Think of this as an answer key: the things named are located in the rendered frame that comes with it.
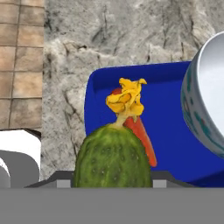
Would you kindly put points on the green cucumber with yellow flower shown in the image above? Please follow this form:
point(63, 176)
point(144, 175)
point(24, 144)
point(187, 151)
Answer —
point(113, 154)

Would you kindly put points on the blue tray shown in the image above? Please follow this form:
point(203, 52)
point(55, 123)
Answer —
point(169, 122)

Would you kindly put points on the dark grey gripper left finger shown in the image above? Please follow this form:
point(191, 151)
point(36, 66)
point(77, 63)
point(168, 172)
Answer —
point(59, 179)

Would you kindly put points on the white bowl with teal pattern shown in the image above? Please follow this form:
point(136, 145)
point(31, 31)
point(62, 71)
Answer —
point(204, 96)

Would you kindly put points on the orange carrot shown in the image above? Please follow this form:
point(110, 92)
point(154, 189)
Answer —
point(143, 137)

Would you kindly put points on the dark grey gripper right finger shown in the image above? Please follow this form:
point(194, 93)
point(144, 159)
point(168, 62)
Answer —
point(163, 180)

